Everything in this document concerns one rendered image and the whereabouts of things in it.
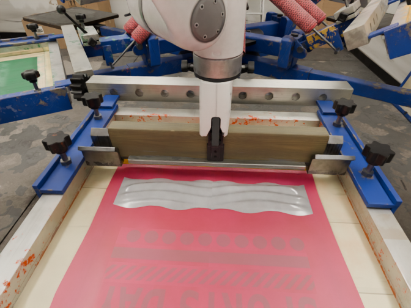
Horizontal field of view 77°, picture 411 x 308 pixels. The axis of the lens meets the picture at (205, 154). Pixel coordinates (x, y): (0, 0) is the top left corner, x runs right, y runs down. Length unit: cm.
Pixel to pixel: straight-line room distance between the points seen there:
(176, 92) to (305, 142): 36
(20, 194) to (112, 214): 170
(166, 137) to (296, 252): 29
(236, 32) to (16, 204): 191
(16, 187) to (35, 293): 180
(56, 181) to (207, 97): 30
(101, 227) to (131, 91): 38
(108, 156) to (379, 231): 48
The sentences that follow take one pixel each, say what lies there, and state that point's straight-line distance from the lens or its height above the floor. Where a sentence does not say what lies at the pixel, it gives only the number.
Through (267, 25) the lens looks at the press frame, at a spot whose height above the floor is 101.
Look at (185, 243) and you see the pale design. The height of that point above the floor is 96.
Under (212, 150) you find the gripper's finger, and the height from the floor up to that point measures 103.
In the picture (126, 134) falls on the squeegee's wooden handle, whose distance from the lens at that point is 51.
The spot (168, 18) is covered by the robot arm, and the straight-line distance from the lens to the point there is 28.
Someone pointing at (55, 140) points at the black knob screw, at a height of 106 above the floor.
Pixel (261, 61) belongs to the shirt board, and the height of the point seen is 93.
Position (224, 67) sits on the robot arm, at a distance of 39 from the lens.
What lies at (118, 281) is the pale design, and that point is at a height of 96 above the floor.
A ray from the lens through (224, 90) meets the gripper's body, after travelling 40.
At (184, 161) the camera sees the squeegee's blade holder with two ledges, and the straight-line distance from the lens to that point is 51.
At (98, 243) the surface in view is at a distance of 47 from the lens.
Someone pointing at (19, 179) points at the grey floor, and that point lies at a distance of 229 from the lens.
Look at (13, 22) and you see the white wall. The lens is 580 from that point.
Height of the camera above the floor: 133
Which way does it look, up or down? 40 degrees down
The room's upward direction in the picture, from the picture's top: straight up
